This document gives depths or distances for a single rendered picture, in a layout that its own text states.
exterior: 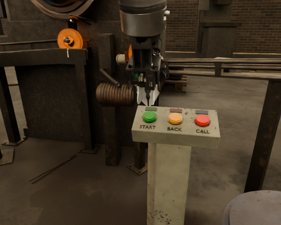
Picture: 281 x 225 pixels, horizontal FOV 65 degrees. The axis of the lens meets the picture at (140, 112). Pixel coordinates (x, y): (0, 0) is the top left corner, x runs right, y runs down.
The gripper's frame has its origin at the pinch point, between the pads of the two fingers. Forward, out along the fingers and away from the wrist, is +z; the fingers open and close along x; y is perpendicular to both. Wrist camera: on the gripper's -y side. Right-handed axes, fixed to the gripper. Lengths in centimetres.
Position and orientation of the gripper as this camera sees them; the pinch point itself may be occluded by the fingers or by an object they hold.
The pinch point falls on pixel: (148, 100)
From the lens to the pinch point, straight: 60.0
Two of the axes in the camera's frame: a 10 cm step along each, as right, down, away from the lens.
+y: -1.6, 6.6, -7.3
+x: 9.8, 0.7, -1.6
